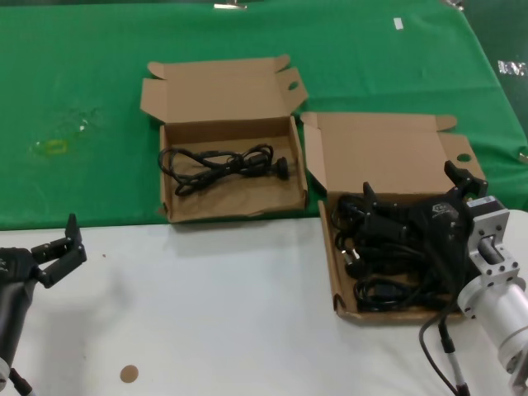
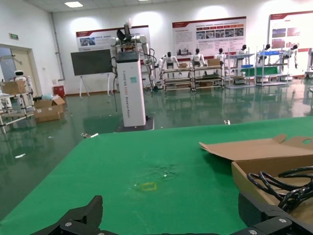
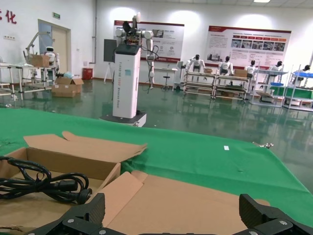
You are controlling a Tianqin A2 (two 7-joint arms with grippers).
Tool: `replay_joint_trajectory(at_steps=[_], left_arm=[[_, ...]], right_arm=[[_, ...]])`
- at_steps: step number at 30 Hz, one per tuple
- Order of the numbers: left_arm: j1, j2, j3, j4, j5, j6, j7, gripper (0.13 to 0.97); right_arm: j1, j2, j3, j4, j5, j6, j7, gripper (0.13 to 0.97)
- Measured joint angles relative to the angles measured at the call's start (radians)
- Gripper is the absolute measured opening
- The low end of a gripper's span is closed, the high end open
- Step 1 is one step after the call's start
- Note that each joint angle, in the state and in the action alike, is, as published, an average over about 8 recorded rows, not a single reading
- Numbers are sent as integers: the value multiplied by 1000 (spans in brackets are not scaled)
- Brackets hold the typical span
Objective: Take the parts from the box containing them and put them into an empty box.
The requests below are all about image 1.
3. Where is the crumpled shiny foil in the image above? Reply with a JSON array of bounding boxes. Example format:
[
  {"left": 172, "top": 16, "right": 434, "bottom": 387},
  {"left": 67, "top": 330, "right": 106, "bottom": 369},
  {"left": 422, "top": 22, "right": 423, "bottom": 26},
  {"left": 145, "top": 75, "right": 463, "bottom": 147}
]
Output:
[{"left": 497, "top": 59, "right": 528, "bottom": 78}]

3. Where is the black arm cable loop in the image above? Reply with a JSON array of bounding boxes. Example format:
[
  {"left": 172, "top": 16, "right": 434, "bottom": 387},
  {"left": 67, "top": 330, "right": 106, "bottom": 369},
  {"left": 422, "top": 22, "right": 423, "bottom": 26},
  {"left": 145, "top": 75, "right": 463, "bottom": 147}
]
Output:
[{"left": 418, "top": 303, "right": 461, "bottom": 393}]

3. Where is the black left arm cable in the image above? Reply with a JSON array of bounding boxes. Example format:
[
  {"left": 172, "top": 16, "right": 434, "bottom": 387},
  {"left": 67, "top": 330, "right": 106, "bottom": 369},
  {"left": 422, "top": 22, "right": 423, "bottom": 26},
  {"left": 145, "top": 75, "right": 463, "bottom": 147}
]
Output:
[{"left": 7, "top": 366, "right": 37, "bottom": 396}]

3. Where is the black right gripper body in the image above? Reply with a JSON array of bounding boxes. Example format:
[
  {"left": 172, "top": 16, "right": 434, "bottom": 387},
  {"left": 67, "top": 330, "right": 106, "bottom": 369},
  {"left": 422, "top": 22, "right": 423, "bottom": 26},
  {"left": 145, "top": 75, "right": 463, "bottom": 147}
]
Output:
[{"left": 406, "top": 187, "right": 474, "bottom": 265}]

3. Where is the black power cable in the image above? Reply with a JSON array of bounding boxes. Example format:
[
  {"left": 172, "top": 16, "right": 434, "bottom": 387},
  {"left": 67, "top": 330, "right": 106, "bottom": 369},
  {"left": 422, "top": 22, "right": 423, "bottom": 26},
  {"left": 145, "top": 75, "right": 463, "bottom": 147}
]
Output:
[
  {"left": 334, "top": 233, "right": 413, "bottom": 278},
  {"left": 332, "top": 193, "right": 372, "bottom": 232},
  {"left": 158, "top": 143, "right": 295, "bottom": 198},
  {"left": 355, "top": 275, "right": 457, "bottom": 315}
]

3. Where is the silver tipped arm cable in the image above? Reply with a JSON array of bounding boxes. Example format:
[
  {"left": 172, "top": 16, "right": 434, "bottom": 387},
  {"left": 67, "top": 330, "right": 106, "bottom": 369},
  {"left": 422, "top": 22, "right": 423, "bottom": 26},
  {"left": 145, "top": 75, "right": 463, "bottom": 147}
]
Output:
[{"left": 439, "top": 317, "right": 470, "bottom": 396}]

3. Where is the green tablecloth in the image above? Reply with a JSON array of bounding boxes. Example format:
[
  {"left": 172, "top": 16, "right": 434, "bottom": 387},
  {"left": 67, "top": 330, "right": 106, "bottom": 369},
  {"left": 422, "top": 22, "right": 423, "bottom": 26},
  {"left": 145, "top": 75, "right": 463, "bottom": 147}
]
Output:
[{"left": 0, "top": 4, "right": 528, "bottom": 232}]

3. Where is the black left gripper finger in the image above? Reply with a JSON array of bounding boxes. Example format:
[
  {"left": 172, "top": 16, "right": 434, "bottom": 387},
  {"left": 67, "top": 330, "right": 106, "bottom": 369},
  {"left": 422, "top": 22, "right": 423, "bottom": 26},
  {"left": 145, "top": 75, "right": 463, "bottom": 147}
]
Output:
[
  {"left": 31, "top": 213, "right": 75, "bottom": 262},
  {"left": 40, "top": 213, "right": 87, "bottom": 289}
]

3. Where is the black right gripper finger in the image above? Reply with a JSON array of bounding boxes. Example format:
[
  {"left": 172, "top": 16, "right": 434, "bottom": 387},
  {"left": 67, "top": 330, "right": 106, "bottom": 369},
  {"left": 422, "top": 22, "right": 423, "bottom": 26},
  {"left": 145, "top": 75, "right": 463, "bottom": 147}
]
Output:
[
  {"left": 444, "top": 160, "right": 488, "bottom": 200},
  {"left": 362, "top": 181, "right": 413, "bottom": 244}
]

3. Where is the open brown cardboard box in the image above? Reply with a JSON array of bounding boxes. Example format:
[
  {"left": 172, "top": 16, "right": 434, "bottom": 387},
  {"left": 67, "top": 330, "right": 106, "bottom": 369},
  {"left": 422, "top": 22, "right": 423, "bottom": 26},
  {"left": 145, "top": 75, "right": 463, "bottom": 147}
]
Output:
[
  {"left": 139, "top": 54, "right": 309, "bottom": 224},
  {"left": 299, "top": 111, "right": 488, "bottom": 327}
]

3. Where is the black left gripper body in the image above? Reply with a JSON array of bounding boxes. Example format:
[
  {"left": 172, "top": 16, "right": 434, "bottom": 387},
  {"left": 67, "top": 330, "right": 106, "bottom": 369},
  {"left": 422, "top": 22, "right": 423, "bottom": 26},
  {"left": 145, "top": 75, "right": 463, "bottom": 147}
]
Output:
[{"left": 0, "top": 246, "right": 45, "bottom": 288}]

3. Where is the yellow tape square outline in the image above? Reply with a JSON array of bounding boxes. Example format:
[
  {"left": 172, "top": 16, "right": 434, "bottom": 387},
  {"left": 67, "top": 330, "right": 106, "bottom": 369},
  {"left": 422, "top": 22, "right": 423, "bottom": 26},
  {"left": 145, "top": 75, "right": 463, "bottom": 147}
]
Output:
[{"left": 43, "top": 139, "right": 70, "bottom": 157}]

